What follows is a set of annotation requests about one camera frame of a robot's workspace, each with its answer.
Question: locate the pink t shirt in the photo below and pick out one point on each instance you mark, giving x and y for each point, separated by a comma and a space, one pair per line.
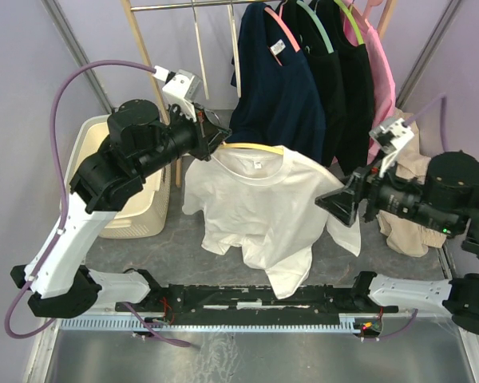
384, 85

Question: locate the black t shirt left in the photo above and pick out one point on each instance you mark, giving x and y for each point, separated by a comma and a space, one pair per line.
326, 70

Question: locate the yellow hanger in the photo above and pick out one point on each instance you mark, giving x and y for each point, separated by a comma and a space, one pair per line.
222, 118

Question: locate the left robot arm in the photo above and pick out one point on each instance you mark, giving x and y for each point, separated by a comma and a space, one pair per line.
137, 146

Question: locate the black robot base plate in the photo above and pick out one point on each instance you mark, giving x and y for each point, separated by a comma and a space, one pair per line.
257, 305

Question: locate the cream laundry basket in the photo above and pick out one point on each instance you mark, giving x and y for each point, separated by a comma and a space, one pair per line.
145, 214

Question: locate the beige garment on floor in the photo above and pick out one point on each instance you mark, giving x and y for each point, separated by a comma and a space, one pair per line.
403, 236

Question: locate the navy blue t shirt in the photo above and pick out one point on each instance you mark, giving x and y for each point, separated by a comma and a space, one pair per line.
280, 105

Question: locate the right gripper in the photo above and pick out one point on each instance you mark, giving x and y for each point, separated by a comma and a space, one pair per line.
366, 183

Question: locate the black t shirt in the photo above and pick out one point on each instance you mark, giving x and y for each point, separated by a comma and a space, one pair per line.
326, 70
358, 86

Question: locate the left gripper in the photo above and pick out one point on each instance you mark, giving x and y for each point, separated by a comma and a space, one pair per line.
207, 135

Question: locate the black t shirt right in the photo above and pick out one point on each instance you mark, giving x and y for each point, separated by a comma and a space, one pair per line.
358, 86

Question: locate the white slotted cable duct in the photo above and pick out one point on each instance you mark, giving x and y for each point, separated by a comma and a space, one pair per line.
346, 325

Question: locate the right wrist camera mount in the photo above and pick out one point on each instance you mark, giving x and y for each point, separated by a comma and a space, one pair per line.
392, 135

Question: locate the pink hanger far right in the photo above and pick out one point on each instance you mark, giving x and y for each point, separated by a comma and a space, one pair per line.
370, 4

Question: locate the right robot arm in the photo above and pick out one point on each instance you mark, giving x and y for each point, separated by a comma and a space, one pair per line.
416, 215

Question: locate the white plastic hanger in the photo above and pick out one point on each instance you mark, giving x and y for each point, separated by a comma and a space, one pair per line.
199, 49

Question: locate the pink hanger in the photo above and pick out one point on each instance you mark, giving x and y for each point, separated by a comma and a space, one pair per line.
370, 4
279, 46

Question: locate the lime green hanger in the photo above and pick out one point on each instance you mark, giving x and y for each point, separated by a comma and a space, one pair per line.
351, 20

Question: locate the white t shirt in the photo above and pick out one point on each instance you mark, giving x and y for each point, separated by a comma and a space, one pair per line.
264, 203

